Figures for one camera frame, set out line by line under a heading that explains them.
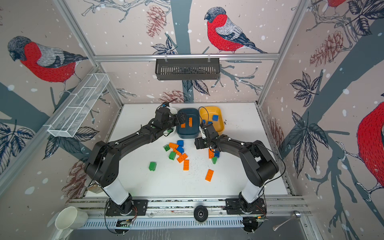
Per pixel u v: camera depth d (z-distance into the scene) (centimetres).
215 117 111
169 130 77
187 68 107
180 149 92
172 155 90
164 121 71
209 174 84
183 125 104
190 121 104
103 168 47
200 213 62
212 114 120
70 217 66
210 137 73
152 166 85
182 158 91
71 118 73
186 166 87
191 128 106
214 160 88
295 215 70
